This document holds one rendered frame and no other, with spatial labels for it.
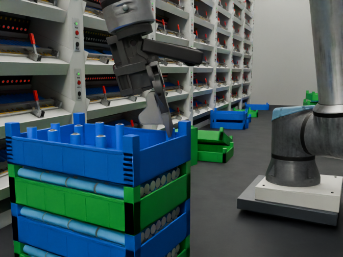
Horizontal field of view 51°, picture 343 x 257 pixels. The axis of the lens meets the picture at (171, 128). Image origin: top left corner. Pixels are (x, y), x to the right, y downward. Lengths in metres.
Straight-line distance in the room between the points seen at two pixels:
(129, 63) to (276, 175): 0.79
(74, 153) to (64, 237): 0.16
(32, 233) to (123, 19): 0.44
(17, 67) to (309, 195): 1.01
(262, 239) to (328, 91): 0.49
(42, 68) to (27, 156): 0.64
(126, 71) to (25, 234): 0.38
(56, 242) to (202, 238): 0.53
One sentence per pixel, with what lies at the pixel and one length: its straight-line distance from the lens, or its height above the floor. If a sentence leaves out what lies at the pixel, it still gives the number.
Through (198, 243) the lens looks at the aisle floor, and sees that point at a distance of 1.09.
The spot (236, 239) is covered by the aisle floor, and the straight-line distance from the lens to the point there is 1.13.
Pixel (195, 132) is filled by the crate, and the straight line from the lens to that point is 1.88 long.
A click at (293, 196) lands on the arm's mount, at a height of 0.09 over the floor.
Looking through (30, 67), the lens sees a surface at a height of 0.51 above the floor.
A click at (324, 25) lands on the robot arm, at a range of 1.15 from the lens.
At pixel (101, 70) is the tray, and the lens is 1.62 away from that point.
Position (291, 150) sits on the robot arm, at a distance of 1.29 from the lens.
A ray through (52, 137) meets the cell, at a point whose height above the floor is 0.37.
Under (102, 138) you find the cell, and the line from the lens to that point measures 0.62.
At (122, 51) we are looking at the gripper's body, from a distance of 0.68.
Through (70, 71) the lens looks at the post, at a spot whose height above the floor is 0.49.
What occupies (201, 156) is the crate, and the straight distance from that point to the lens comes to 2.00.
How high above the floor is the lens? 0.50
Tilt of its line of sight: 9 degrees down
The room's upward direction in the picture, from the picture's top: straight up
